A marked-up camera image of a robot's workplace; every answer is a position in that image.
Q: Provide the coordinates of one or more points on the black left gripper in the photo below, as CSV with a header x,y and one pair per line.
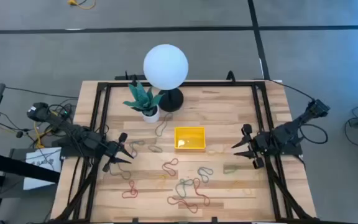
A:
x,y
110,149

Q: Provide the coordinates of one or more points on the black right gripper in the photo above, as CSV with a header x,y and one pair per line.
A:
x,y
261,143

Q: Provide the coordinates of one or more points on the green rubber band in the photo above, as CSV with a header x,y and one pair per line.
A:
x,y
150,148
225,171
156,129
176,189
126,178

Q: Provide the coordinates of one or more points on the yellow rubber band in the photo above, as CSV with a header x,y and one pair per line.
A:
x,y
247,193
160,178
217,152

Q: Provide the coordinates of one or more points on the yellow plastic mesh bin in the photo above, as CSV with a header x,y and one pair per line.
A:
x,y
190,137

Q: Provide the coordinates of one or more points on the long red rubber band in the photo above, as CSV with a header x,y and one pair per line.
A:
x,y
194,186
168,199

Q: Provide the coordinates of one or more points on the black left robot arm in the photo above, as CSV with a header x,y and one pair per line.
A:
x,y
82,137

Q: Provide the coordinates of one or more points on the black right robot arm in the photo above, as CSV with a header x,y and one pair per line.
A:
x,y
291,127

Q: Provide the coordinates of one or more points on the green plant in white pot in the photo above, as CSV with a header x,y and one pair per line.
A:
x,y
145,101

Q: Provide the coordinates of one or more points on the black power strip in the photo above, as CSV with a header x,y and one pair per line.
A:
x,y
65,112

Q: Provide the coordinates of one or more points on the black table clamp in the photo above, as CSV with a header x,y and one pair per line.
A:
x,y
231,76
129,77

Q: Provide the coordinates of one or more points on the white paper sign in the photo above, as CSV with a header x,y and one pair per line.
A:
x,y
42,161

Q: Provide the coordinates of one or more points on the white globe lamp black base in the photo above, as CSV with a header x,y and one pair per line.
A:
x,y
165,67

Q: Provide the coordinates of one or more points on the black metal beam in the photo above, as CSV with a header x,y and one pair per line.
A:
x,y
17,166

